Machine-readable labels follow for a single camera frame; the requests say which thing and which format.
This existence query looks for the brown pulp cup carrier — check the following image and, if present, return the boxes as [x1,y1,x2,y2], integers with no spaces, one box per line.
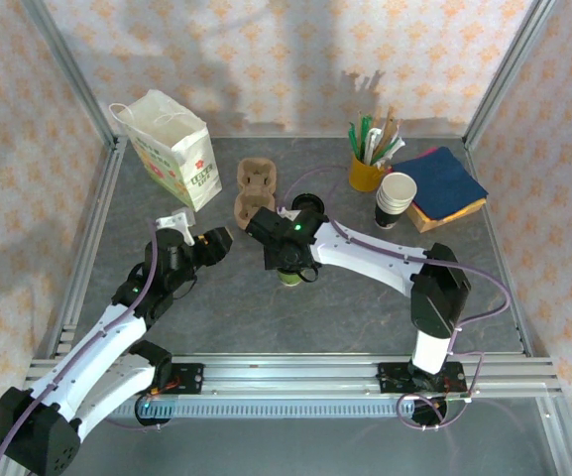
[234,157,281,230]

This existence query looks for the white flower print paper bag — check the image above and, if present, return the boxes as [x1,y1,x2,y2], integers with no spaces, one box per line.
[109,88,223,212]

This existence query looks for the stack of coloured napkins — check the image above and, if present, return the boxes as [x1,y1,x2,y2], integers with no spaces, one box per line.
[391,146,489,220]

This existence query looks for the stack of black lids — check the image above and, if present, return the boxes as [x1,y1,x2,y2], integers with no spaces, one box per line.
[292,193,326,215]

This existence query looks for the stack of paper cups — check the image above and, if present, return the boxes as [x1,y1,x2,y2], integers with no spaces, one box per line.
[375,197,411,230]

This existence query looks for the yellow straw holder cup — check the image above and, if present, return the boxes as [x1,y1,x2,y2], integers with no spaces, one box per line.
[348,152,389,192]

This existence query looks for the orange yellow paper napkin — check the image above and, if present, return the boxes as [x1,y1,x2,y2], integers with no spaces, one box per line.
[411,200,448,223]

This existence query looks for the white green wrapped straw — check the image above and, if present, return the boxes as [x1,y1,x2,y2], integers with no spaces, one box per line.
[372,136,406,168]

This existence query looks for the brown paper wrapped straw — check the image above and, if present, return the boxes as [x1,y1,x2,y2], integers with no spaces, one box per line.
[372,105,396,150]
[382,118,403,155]

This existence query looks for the bright yellow paper napkin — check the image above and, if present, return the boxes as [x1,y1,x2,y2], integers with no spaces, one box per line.
[443,195,489,222]

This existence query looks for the white orange patterned backdrop cloth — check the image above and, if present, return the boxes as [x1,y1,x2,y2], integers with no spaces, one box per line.
[0,0,572,476]

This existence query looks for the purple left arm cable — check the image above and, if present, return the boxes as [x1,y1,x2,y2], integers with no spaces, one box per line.
[0,220,163,476]

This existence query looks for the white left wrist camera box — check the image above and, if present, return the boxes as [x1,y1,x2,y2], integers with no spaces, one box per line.
[155,207,198,248]

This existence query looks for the aluminium table side rail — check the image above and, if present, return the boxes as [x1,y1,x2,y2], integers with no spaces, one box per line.
[463,141,534,356]
[47,138,128,358]

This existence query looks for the long aluminium base rail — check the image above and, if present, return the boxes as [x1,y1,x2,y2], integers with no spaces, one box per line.
[25,352,562,399]

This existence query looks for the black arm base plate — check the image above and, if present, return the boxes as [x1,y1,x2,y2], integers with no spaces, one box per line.
[377,361,467,398]
[135,363,205,398]

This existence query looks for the grey slotted cable duct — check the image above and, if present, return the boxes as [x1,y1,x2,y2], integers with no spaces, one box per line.
[116,398,418,420]

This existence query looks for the aluminium frame post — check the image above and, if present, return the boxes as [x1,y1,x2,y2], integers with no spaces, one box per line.
[20,0,118,150]
[463,0,562,150]

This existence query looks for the aluminium frame leg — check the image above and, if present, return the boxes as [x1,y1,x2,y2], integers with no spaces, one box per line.
[536,396,572,476]

